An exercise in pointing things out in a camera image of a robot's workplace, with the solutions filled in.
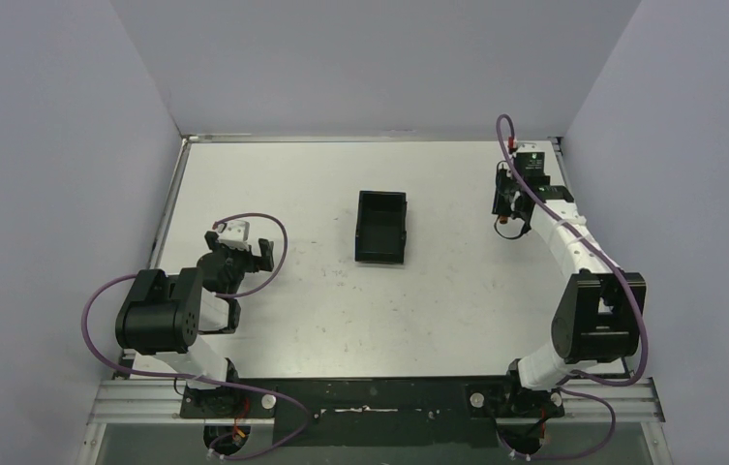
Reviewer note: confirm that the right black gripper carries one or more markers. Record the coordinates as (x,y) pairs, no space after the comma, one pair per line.
(501,208)

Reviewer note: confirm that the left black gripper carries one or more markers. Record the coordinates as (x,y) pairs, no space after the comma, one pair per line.
(235,252)

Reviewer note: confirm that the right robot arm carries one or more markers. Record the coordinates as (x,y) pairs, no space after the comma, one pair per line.
(595,319)

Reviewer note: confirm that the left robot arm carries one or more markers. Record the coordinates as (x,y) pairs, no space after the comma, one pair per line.
(167,316)

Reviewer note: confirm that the black plastic bin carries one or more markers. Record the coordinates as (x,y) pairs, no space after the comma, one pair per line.
(381,231)

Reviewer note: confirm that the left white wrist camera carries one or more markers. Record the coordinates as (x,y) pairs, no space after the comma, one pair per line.
(234,235)

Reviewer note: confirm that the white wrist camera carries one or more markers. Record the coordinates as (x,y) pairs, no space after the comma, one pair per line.
(526,147)
(234,235)

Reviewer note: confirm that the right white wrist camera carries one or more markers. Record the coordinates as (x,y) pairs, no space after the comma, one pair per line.
(526,147)

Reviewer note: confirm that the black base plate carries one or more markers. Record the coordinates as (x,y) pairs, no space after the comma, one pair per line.
(379,412)

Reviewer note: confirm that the aluminium front rail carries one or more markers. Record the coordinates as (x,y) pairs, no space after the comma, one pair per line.
(156,402)

